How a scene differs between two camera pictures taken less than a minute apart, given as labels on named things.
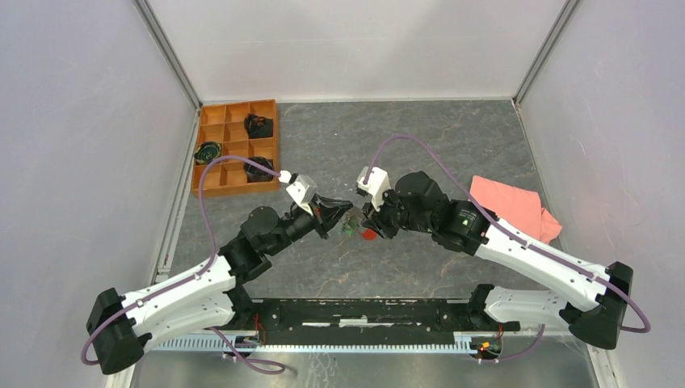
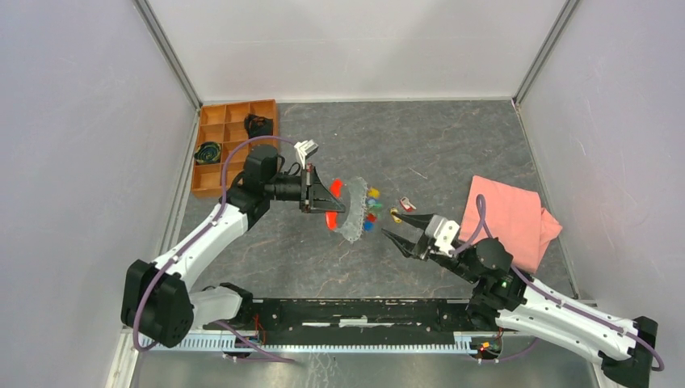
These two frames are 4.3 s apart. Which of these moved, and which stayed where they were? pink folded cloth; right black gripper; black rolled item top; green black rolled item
Moved: right black gripper
Stayed: black rolled item top; green black rolled item; pink folded cloth
